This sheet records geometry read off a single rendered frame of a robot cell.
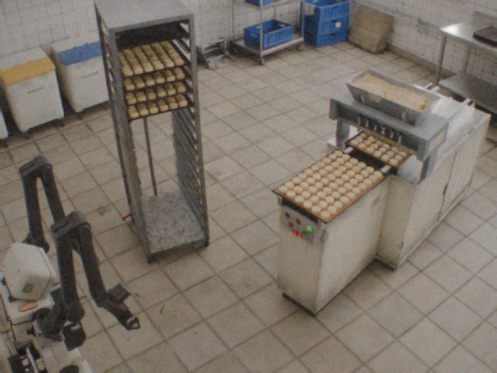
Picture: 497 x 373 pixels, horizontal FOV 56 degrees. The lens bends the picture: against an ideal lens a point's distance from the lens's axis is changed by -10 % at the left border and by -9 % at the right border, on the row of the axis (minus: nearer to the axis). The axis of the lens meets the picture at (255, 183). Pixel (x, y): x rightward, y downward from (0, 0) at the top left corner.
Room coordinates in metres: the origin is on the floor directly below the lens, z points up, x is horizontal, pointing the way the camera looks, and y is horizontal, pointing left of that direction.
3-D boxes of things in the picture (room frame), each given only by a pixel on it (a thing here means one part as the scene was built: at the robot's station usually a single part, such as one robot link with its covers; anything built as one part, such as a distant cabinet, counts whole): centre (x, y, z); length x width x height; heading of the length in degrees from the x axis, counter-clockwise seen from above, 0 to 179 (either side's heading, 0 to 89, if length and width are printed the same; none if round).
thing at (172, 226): (2.92, 0.68, 0.93); 0.64 x 0.51 x 1.78; 23
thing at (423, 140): (2.77, -0.86, 1.01); 0.72 x 0.33 x 0.34; 46
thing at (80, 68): (5.06, 1.90, 0.38); 0.64 x 0.54 x 0.77; 35
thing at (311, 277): (2.41, -0.50, 0.45); 0.70 x 0.34 x 0.90; 136
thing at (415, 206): (3.11, -1.19, 0.42); 1.28 x 0.72 x 0.84; 136
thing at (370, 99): (2.77, -0.86, 1.25); 0.56 x 0.29 x 0.14; 46
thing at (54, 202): (1.59, 0.85, 1.40); 0.11 x 0.06 x 0.43; 36
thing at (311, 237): (2.15, -0.25, 0.77); 0.24 x 0.04 x 0.14; 46
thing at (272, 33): (6.43, -0.19, 0.28); 0.56 x 0.38 x 0.20; 134
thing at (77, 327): (1.32, 0.86, 0.99); 0.28 x 0.16 x 0.22; 36
